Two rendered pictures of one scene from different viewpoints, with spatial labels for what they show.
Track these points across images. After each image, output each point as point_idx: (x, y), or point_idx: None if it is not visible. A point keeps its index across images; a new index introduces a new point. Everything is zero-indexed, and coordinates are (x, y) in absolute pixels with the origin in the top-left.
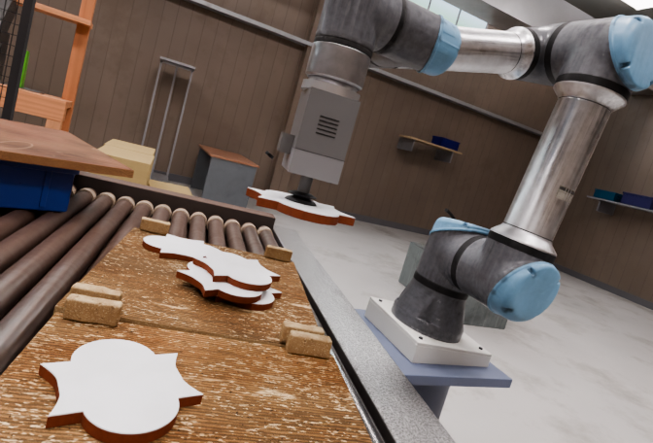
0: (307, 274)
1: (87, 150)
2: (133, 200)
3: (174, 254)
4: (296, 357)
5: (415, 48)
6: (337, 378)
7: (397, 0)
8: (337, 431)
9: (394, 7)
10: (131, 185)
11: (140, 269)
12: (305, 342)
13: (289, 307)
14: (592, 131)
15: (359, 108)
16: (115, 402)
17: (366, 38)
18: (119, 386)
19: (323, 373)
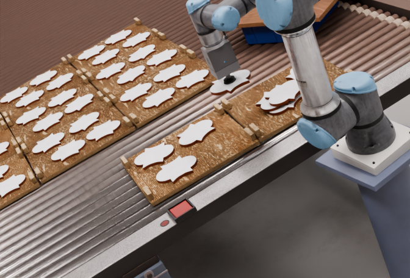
0: None
1: None
2: (382, 12)
3: (291, 78)
4: (246, 137)
5: (212, 28)
6: (242, 148)
7: (199, 14)
8: (213, 160)
9: (197, 18)
10: (381, 0)
11: (267, 88)
12: (246, 133)
13: (287, 115)
14: (287, 49)
15: (207, 55)
16: (187, 136)
17: (199, 30)
18: (192, 133)
19: (241, 145)
